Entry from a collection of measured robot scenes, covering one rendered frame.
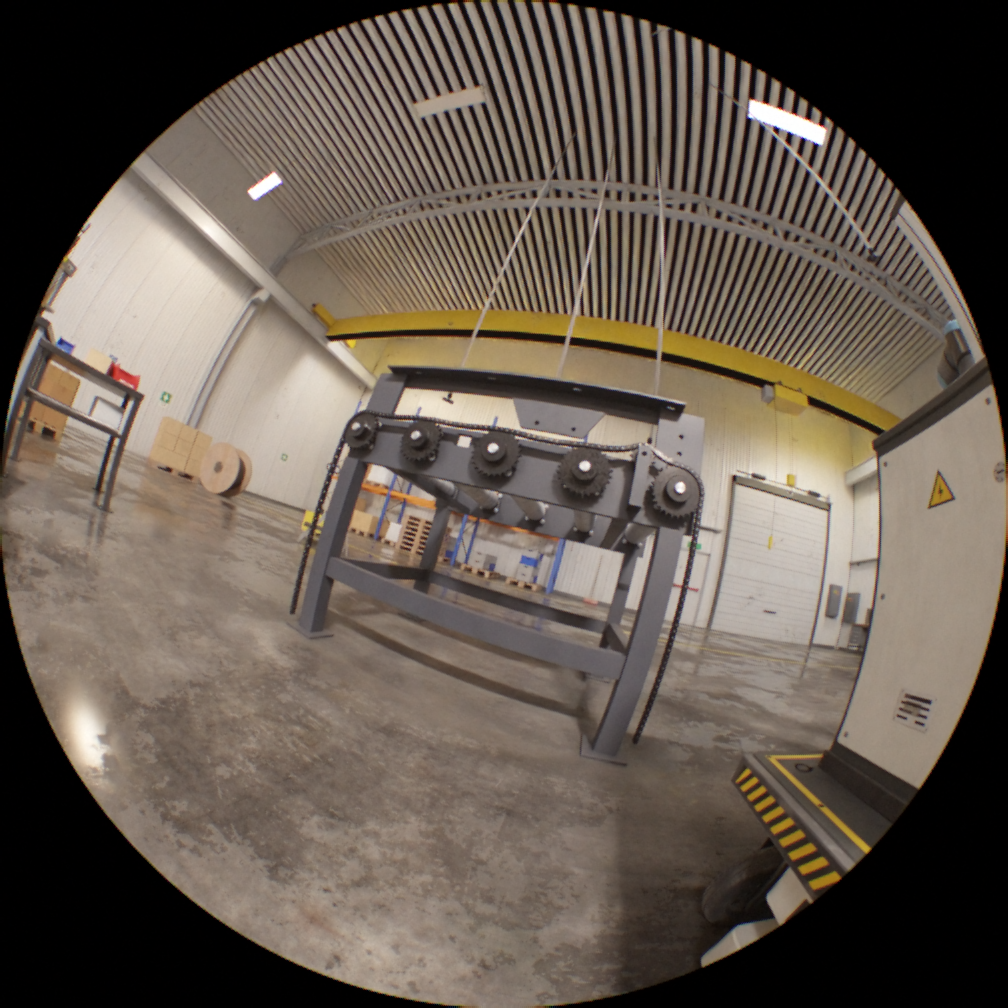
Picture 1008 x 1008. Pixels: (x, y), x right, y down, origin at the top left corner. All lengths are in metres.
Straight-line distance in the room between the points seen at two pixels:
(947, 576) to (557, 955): 0.68
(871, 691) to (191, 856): 0.93
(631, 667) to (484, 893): 0.74
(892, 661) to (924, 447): 0.28
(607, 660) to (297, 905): 0.95
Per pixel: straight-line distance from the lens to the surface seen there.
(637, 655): 1.06
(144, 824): 0.66
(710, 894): 0.68
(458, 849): 0.70
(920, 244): 1.39
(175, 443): 7.98
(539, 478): 1.11
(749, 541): 11.37
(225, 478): 7.22
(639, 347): 8.36
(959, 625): 0.51
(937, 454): 0.58
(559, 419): 1.20
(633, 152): 8.38
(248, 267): 11.35
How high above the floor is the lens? 0.53
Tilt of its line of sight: 9 degrees up
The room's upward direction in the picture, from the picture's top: 16 degrees clockwise
